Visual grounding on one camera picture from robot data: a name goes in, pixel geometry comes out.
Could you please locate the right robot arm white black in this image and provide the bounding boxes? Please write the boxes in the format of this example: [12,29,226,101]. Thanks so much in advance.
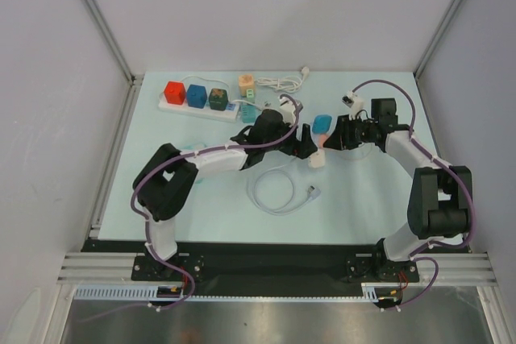
[323,93,475,280]

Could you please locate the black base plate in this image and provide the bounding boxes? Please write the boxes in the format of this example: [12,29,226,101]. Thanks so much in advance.
[82,240,419,297]

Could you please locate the white power strip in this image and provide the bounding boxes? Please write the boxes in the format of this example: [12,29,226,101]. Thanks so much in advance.
[158,94,240,122]

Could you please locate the blue square adapter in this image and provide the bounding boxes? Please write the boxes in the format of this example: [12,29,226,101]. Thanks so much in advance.
[312,114,332,135]

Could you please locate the teal small adapter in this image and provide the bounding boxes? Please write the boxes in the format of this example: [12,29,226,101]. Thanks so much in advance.
[240,104,260,124]

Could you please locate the dark green cube adapter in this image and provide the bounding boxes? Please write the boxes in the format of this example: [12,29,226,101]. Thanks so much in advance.
[208,88,229,111]

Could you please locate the red cube adapter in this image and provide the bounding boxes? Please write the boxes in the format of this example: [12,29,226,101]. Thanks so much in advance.
[164,81,186,106]

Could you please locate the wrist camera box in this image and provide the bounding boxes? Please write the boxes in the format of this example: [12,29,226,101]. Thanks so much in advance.
[278,94,303,125]
[342,90,364,120]

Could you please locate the blue cube adapter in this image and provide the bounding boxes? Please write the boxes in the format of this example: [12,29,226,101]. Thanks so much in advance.
[186,84,207,109]

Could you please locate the orange cube adapter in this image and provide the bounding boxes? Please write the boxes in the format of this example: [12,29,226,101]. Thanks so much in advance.
[238,74,256,97]

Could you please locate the pink small plug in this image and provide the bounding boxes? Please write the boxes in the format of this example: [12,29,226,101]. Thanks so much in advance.
[318,134,328,148]

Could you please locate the teal triangular power strip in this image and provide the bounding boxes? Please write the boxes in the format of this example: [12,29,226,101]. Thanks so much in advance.
[181,142,206,185]

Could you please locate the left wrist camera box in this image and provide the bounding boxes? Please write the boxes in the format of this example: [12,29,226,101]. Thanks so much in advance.
[278,94,303,125]

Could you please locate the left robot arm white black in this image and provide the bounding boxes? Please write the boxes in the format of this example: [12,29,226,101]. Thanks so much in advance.
[130,110,318,280]

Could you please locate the white square adapter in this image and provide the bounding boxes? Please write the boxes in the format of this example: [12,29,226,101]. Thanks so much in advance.
[308,148,326,168]

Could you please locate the round light blue socket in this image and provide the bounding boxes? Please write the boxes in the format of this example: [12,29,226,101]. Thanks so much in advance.
[246,160,323,217]

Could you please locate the aluminium frame rail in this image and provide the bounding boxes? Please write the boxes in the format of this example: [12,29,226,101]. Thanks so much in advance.
[81,0,143,86]

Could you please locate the white coiled cable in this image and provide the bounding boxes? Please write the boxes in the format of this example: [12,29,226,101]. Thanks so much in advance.
[255,65,310,94]

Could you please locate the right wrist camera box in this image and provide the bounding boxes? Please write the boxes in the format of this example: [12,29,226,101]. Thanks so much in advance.
[342,90,364,120]

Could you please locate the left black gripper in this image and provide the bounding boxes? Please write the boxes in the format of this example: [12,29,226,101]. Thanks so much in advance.
[263,118,317,160]

